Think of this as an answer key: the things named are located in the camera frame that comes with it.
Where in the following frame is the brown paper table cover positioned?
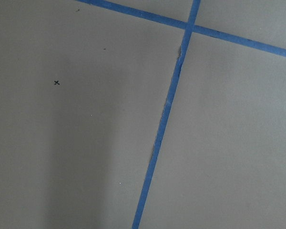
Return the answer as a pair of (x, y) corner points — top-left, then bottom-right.
(0, 0), (286, 229)

